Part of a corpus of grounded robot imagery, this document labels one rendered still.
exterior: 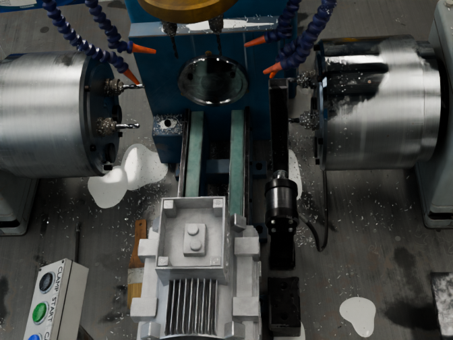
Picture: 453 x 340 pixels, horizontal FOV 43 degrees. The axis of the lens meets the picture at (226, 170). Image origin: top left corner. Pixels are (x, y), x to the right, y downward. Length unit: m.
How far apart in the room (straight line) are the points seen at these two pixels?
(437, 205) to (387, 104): 0.28
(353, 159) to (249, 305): 0.34
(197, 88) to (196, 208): 0.38
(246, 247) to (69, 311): 0.29
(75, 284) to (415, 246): 0.68
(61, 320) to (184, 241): 0.22
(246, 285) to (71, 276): 0.28
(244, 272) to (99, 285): 0.43
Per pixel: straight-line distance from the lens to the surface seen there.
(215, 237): 0.89
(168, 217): 0.92
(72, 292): 0.96
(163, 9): 0.90
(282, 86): 0.87
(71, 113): 1.06
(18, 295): 1.31
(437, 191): 1.17
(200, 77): 1.20
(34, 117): 1.09
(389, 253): 1.24
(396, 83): 1.02
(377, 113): 1.01
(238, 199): 1.15
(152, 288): 0.93
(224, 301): 0.88
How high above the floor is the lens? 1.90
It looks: 56 degrees down
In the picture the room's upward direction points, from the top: 9 degrees counter-clockwise
